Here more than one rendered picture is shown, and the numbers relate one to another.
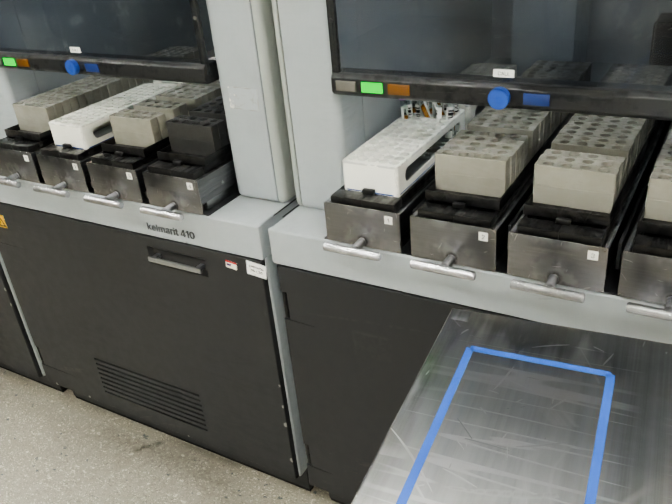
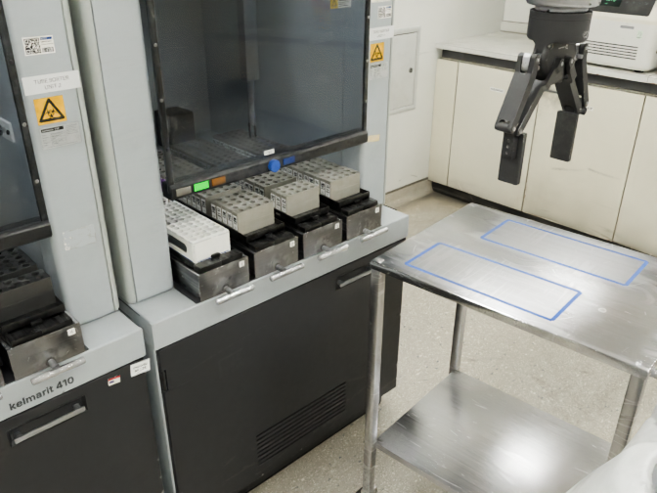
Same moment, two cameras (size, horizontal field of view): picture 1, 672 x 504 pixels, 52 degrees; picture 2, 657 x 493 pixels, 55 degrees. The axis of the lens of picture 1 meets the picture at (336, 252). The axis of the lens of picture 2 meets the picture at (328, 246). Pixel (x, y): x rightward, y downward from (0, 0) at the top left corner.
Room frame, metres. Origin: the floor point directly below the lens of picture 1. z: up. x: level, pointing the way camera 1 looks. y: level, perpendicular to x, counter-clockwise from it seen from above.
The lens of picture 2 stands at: (0.45, 1.12, 1.50)
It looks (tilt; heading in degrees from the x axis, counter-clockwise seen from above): 27 degrees down; 284
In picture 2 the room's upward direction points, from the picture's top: straight up
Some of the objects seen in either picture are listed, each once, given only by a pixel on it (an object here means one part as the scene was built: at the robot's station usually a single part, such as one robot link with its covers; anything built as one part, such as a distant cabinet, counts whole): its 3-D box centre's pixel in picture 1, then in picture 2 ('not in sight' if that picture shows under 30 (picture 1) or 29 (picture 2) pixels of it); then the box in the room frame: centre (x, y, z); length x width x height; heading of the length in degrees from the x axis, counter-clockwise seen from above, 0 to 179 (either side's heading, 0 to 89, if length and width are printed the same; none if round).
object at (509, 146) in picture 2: not in sight; (506, 140); (0.42, 0.30, 1.25); 0.03 x 0.01 x 0.05; 57
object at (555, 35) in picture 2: not in sight; (554, 46); (0.37, 0.23, 1.36); 0.08 x 0.07 x 0.09; 57
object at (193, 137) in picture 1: (194, 137); (22, 297); (1.27, 0.25, 0.85); 0.12 x 0.02 x 0.06; 58
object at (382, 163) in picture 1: (408, 149); (178, 228); (1.14, -0.14, 0.83); 0.30 x 0.10 x 0.06; 147
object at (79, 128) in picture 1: (119, 116); not in sight; (1.52, 0.45, 0.83); 0.30 x 0.10 x 0.06; 147
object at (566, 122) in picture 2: not in sight; (563, 136); (0.34, 0.17, 1.22); 0.03 x 0.01 x 0.07; 147
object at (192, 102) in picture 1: (180, 109); not in sight; (1.47, 0.30, 0.85); 0.12 x 0.02 x 0.06; 58
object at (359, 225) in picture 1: (439, 151); (153, 231); (1.25, -0.22, 0.78); 0.73 x 0.14 x 0.09; 147
